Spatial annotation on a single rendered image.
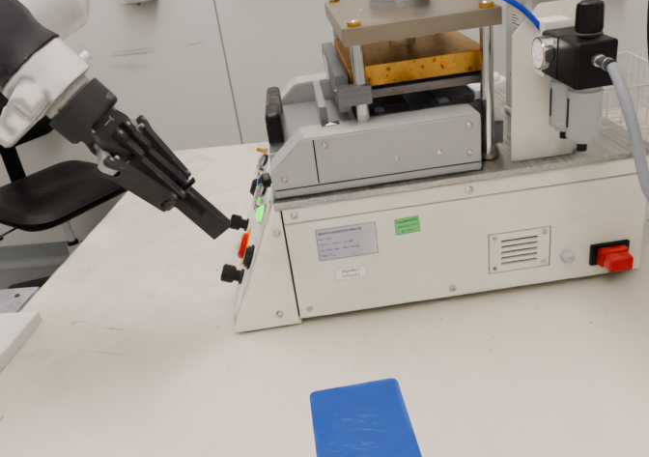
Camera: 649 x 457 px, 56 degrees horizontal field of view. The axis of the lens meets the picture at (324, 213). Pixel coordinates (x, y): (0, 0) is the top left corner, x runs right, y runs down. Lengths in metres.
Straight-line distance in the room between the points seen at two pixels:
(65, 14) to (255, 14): 1.54
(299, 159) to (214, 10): 1.68
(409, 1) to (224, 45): 1.61
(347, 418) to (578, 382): 0.25
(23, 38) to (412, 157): 0.44
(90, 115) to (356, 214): 0.32
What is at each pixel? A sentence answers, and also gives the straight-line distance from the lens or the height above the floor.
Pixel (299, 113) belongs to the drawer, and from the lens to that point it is 0.91.
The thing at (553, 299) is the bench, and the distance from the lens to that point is 0.83.
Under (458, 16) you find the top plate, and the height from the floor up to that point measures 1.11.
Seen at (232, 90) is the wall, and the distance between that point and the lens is 2.40.
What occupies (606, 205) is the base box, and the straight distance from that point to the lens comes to 0.82.
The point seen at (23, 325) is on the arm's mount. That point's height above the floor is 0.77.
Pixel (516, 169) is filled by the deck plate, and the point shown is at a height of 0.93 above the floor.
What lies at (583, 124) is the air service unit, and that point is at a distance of 0.66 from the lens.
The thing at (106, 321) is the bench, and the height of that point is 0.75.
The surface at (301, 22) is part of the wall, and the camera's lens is 2.30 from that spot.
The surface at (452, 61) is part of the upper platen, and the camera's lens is 0.76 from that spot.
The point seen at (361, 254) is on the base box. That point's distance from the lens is 0.75.
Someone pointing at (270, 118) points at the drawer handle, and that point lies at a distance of 0.78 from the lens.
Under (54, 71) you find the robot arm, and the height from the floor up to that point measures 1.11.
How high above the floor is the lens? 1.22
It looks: 25 degrees down
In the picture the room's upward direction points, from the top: 8 degrees counter-clockwise
